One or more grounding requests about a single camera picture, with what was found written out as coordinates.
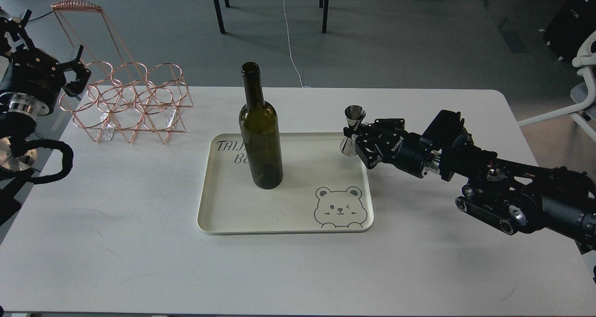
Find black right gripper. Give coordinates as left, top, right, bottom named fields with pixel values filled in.
left=343, top=118, right=430, bottom=178

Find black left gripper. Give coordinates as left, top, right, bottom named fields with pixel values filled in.
left=0, top=9, right=91, bottom=115

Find steel double jigger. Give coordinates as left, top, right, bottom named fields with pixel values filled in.
left=340, top=105, right=366, bottom=156

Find dark green wine bottle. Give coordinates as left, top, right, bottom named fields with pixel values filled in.
left=238, top=61, right=283, bottom=189

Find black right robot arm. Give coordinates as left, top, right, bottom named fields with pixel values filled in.
left=340, top=105, right=596, bottom=253

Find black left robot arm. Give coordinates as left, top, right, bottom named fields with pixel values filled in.
left=0, top=10, right=91, bottom=223

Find cream bear serving tray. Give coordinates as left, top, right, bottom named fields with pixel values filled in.
left=197, top=132, right=374, bottom=235

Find black table legs right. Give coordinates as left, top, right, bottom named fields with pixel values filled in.
left=318, top=0, right=329, bottom=34

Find black table legs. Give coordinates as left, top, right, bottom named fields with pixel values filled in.
left=318, top=0, right=329, bottom=34
left=213, top=0, right=230, bottom=34

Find black table legs left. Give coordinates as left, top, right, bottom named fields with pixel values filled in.
left=213, top=0, right=230, bottom=34

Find black case on floor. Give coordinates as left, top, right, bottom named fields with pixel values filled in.
left=543, top=0, right=596, bottom=61

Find rose gold wire wine rack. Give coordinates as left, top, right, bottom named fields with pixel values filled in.
left=51, top=0, right=194, bottom=144

